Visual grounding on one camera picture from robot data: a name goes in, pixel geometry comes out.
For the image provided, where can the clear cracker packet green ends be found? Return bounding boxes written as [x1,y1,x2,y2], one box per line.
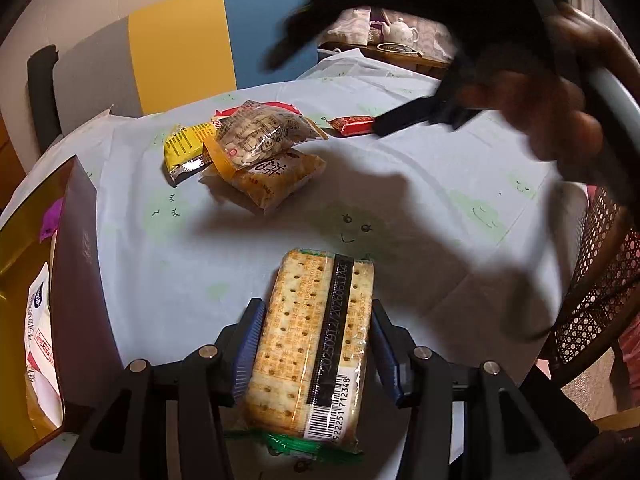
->
[227,247,376,461]

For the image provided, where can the wooden panelled wardrobe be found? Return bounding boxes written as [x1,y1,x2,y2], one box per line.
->
[0,115,31,211]

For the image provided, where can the gold tin box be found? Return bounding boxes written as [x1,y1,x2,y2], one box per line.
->
[0,155,126,466]

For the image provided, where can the small red snack bar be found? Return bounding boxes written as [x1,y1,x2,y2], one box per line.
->
[327,115,376,138]

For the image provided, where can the brown wicker chair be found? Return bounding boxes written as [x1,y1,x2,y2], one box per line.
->
[540,185,640,480]

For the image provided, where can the white teapot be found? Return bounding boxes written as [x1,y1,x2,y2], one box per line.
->
[381,16,421,46]

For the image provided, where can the long white snack packet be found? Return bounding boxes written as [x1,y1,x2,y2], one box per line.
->
[22,260,66,426]

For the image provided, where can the grey yellow blue chair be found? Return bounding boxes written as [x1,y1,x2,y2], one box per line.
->
[52,0,321,116]

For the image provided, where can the yellow snack packet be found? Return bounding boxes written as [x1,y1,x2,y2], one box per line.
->
[163,122,226,187]

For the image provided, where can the orange biscuit packet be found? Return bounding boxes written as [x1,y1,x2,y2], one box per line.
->
[200,149,327,211]

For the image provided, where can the patterned beige curtain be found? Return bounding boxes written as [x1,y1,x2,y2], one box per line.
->
[235,0,461,56]

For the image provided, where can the pink cloth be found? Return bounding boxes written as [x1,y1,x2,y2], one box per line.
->
[617,315,640,411]

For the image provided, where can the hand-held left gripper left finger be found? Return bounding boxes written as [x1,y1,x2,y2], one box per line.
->
[57,297,268,480]

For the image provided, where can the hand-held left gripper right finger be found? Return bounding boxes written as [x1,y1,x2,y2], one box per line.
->
[370,299,571,480]

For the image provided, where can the purple snack packet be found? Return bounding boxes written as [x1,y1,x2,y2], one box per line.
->
[37,197,66,241]

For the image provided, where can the wooden side table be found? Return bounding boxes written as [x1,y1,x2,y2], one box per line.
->
[317,40,456,81]

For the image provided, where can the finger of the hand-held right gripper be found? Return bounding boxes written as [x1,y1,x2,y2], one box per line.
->
[372,94,483,137]
[260,0,452,71]

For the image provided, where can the black padded post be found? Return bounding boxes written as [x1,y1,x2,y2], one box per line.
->
[26,44,63,150]

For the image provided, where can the clear peanut packet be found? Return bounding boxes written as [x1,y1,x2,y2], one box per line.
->
[202,100,328,181]

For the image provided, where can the white plate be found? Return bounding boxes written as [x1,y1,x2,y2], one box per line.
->
[376,41,423,56]

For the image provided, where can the person's right hand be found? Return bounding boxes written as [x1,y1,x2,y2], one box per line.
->
[460,10,640,201]

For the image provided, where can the long red snack packet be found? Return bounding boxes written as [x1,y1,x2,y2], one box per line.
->
[210,101,301,131]

